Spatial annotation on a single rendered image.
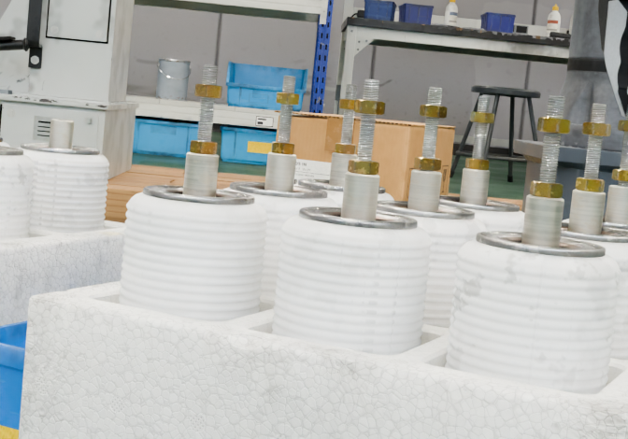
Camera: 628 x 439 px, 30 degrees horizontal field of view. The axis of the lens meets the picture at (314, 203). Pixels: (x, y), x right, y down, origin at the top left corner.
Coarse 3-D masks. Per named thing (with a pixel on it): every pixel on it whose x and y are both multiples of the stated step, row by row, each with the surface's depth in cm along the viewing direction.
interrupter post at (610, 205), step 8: (608, 192) 91; (616, 192) 90; (624, 192) 90; (608, 200) 90; (616, 200) 90; (624, 200) 90; (608, 208) 90; (616, 208) 90; (624, 208) 90; (608, 216) 90; (616, 216) 90; (624, 216) 90
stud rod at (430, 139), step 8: (432, 88) 84; (440, 88) 84; (432, 96) 84; (440, 96) 84; (432, 104) 84; (440, 104) 84; (432, 120) 84; (424, 128) 84; (432, 128) 84; (424, 136) 84; (432, 136) 84; (424, 144) 84; (432, 144) 84; (424, 152) 84; (432, 152) 84
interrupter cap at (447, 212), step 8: (384, 200) 87; (384, 208) 83; (392, 208) 82; (400, 208) 82; (440, 208) 87; (448, 208) 86; (456, 208) 87; (416, 216) 81; (424, 216) 81; (432, 216) 81; (440, 216) 81; (448, 216) 82; (456, 216) 82; (464, 216) 82; (472, 216) 83
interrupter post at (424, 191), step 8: (416, 176) 84; (424, 176) 84; (432, 176) 84; (440, 176) 84; (416, 184) 84; (424, 184) 84; (432, 184) 84; (440, 184) 85; (416, 192) 84; (424, 192) 84; (432, 192) 84; (408, 200) 85; (416, 200) 84; (424, 200) 84; (432, 200) 84; (408, 208) 85; (416, 208) 84; (424, 208) 84; (432, 208) 84
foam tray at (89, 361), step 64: (64, 320) 75; (128, 320) 73; (192, 320) 73; (256, 320) 75; (64, 384) 75; (128, 384) 73; (192, 384) 71; (256, 384) 69; (320, 384) 67; (384, 384) 66; (448, 384) 64; (512, 384) 64
